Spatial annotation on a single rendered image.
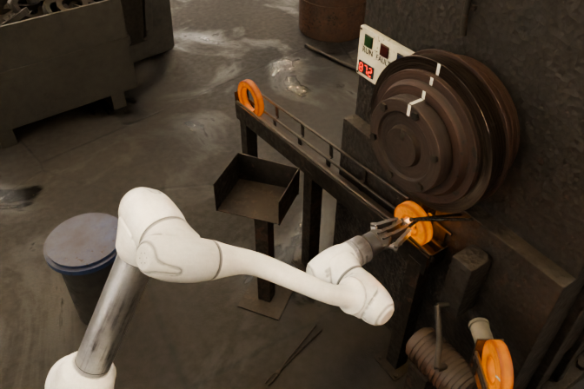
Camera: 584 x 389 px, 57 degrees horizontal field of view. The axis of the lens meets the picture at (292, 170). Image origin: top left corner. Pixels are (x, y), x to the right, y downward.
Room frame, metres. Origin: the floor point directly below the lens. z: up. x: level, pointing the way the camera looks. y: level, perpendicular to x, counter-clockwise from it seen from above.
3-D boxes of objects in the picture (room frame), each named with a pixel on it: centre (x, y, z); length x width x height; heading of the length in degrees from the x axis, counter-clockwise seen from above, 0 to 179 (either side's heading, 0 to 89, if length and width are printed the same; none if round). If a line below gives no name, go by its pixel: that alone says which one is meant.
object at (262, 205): (1.53, 0.13, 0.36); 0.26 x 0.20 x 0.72; 69
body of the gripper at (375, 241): (1.18, -0.27, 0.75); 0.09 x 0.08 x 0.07; 124
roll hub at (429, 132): (1.21, -0.32, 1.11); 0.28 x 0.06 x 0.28; 34
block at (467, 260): (1.08, -0.55, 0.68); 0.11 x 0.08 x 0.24; 124
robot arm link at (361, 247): (1.14, -0.21, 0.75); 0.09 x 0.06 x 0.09; 34
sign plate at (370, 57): (1.61, -0.31, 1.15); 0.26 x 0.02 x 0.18; 34
